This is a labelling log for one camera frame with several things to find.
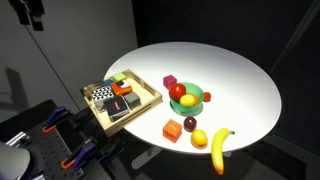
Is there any grey table pedestal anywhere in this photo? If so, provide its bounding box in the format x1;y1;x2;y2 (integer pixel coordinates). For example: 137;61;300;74
130;146;164;170

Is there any yellow orange round fruit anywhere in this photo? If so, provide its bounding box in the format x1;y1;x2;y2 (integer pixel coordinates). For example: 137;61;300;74
190;129;209;150

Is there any red apple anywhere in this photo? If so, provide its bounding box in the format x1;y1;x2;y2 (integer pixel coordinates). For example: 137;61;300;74
168;82;187;102

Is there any yellow lemon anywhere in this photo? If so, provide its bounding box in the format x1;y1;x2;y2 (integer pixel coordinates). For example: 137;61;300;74
179;93;197;108

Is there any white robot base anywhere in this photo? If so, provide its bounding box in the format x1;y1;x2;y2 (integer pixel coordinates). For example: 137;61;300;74
0;140;32;180

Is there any magenta cube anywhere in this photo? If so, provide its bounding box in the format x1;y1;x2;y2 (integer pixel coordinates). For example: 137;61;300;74
163;74;178;90

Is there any orange block with eye print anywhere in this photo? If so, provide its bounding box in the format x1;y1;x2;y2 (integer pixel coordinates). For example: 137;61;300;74
110;79;133;97

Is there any green translucent bowl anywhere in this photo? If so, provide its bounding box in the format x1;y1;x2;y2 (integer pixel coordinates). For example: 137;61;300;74
168;81;205;117

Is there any black perforated base board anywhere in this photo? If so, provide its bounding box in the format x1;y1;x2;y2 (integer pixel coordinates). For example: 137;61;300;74
19;126;86;180

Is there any blue block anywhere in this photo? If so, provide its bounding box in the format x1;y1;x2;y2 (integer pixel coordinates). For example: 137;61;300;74
102;79;116;88

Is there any dark purple plum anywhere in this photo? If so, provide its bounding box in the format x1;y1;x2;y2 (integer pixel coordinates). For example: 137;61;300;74
183;116;198;132

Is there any wooden tray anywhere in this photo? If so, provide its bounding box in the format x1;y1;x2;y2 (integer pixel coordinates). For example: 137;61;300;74
79;68;164;138

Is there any yellow banana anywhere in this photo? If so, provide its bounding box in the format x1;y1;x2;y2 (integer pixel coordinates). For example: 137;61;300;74
211;127;236;176

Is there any black overhead mount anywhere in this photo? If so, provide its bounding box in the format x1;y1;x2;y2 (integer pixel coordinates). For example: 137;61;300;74
8;0;46;32

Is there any black white triangle pattern block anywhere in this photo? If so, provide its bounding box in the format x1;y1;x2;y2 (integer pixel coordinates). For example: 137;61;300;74
91;85;115;103

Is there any black block with red mark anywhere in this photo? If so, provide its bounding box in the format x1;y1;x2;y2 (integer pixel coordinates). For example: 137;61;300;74
103;95;130;122

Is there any small grey block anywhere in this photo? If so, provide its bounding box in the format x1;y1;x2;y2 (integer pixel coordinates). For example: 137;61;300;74
94;99;107;113

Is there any lime green block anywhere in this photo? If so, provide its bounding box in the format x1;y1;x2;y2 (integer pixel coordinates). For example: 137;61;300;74
112;72;127;83

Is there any black tray holder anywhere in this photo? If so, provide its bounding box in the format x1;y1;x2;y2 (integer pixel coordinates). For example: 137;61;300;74
68;106;126;158

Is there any purple orange spring clamp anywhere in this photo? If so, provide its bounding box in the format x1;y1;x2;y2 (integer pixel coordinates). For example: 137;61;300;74
60;141;98;170
41;106;69;134

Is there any silver metal bracket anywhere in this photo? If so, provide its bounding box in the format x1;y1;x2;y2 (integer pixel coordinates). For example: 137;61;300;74
5;131;28;148

